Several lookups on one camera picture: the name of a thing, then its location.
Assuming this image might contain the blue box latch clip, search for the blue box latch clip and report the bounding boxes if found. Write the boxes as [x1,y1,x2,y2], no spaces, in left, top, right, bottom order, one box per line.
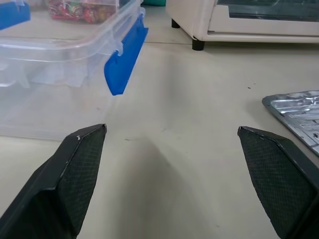
[103,13,149,96]
[0,0,31,31]

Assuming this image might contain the silver metal baking tray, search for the silver metal baking tray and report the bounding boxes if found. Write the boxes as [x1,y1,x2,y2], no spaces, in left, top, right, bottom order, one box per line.
[262,90,319,156]

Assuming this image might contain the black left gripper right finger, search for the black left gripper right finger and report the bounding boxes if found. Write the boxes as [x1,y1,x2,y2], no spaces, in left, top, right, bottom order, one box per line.
[237,126,319,239]

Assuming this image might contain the red snack packets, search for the red snack packets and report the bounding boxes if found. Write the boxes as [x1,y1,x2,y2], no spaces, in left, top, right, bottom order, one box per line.
[48,0,118,25]

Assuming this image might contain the cream toaster oven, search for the cream toaster oven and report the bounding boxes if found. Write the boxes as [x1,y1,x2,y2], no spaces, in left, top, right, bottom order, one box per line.
[165,0,319,52]

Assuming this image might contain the green object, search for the green object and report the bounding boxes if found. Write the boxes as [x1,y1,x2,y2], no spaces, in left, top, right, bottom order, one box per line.
[143,0,167,7]

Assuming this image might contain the clear plastic storage box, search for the clear plastic storage box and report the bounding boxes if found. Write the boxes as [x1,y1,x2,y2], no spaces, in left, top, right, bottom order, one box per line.
[0,0,146,141]

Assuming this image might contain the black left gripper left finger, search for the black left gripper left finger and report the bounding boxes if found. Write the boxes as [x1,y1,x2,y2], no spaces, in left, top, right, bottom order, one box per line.
[0,123,108,239]

